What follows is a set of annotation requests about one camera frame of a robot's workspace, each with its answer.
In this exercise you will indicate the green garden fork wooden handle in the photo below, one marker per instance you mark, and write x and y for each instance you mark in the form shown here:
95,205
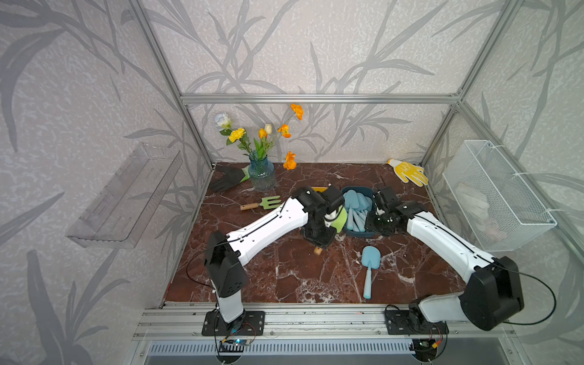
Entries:
267,203

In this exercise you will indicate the black garden glove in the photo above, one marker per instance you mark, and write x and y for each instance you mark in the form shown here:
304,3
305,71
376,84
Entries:
229,178

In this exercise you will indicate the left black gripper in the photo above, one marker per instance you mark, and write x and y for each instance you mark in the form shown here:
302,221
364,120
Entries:
325,240

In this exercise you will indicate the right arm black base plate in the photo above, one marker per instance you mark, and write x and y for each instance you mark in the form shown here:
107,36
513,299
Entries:
408,322

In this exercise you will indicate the dark teal storage box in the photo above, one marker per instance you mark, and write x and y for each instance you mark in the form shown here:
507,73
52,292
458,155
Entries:
350,227

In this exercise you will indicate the aluminium front rail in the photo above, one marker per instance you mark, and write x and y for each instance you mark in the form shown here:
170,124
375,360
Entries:
185,321

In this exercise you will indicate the white wire mesh basket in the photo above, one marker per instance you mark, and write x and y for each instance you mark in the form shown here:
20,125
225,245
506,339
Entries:
502,210

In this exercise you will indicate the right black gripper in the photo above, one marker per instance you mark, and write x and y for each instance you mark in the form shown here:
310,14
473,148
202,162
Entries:
369,227

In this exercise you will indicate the yellow white garden glove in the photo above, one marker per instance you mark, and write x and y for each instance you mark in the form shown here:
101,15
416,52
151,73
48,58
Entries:
408,173

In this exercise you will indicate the yellow storage box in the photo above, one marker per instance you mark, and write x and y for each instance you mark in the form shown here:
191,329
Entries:
320,189

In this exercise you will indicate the clear plastic wall shelf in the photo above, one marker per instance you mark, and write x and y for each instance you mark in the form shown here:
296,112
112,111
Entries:
121,212

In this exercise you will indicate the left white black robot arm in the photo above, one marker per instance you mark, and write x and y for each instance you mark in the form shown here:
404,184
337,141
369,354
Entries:
227,254

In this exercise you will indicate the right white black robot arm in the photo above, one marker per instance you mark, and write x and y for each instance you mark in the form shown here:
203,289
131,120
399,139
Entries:
493,291

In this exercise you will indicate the glass vase with flowers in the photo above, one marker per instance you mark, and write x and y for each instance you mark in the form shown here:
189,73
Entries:
261,169

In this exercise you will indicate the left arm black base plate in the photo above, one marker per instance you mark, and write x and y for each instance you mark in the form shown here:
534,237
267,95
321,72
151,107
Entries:
249,323

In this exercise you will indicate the green shovel wooden handle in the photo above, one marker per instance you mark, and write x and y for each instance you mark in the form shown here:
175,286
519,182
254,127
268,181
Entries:
340,219

